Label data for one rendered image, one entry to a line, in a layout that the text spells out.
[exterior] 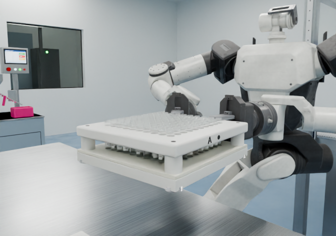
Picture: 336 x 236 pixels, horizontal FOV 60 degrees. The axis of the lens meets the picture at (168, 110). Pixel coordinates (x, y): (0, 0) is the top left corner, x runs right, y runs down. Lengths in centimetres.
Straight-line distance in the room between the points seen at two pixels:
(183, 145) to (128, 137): 10
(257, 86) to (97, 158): 67
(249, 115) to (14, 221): 54
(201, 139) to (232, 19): 608
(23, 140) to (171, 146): 246
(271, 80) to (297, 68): 9
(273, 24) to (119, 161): 79
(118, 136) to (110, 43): 588
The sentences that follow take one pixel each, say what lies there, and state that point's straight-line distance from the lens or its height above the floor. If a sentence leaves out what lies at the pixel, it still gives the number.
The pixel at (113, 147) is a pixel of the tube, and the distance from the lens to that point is 57.
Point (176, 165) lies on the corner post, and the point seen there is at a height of 100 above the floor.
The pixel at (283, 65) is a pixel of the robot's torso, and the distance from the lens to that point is 103.
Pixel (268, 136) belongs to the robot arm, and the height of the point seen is 97.
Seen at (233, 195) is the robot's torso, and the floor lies 70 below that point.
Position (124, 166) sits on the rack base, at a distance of 50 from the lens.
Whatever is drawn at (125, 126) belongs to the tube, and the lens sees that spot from 54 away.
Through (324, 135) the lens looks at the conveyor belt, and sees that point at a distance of 189.
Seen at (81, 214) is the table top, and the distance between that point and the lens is 66.
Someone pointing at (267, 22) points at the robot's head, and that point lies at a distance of 112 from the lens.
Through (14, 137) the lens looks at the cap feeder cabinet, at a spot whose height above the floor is 60.
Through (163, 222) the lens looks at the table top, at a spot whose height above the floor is 85.
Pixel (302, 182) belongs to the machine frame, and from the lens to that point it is 192.
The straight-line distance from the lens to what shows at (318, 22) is 182.
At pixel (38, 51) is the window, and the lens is 582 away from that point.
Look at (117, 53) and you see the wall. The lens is 642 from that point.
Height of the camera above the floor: 114
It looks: 7 degrees down
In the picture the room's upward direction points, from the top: straight up
